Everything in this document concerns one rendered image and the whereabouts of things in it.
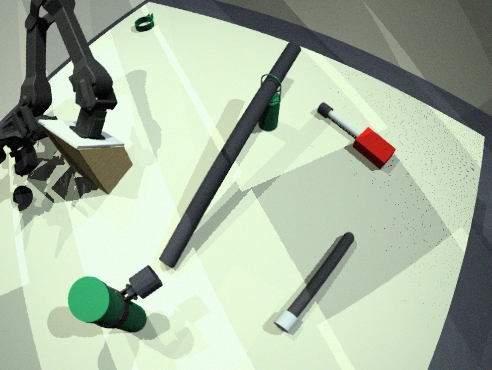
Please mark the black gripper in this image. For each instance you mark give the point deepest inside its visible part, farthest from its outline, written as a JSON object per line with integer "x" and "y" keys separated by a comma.
{"x": 14, "y": 130}

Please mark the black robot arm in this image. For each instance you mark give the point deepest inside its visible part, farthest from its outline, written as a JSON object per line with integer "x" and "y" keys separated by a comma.
{"x": 91, "y": 82}

